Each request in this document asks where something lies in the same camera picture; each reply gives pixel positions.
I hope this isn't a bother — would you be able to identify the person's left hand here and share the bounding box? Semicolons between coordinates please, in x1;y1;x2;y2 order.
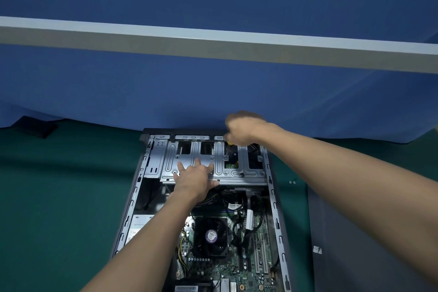
172;157;220;204

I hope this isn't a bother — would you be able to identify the person's right hand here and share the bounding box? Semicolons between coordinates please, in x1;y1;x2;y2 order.
223;110;278;147

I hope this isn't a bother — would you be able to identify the silver metal drive cage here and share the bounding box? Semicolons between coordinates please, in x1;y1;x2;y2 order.
160;137;269;186

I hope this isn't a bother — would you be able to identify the desktop computer case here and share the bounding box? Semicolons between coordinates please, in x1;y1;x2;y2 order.
109;127;295;292

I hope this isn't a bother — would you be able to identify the silver power supply unit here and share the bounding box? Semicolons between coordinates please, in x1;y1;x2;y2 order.
124;214;156;245

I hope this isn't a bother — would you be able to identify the black side panel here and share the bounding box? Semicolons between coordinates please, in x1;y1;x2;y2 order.
307;185;438;292

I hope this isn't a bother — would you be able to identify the person's right forearm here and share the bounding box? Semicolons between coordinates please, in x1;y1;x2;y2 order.
262;121;438;286

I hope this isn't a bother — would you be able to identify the person's left forearm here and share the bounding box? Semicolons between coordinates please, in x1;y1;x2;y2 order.
79;192;203;292

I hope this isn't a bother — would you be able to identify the blue cloth curtain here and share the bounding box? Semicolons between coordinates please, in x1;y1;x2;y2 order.
0;0;438;144

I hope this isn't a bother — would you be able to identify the green floor mat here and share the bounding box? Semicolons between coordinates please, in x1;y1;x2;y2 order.
0;118;438;292

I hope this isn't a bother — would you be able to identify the black flat base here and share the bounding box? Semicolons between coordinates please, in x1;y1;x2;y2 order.
11;115;59;140

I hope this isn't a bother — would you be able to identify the yellow and black cable bundle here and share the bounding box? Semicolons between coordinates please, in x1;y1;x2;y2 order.
176;228;189;271

